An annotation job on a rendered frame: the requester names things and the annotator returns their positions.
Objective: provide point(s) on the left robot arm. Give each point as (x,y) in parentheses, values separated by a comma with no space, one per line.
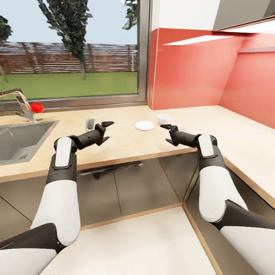
(57,222)

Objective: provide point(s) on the saucer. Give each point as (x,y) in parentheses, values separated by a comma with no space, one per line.
(144,125)

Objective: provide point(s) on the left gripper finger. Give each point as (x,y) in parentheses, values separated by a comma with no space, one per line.
(106,124)
(105,138)

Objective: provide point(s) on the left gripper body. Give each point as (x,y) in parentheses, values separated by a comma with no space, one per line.
(96,136)

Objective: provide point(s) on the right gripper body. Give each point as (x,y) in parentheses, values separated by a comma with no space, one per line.
(177,136)

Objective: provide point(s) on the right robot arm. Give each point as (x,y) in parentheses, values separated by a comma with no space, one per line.
(220,204)

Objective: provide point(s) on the coffee cup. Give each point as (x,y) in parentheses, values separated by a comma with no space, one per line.
(163,119)

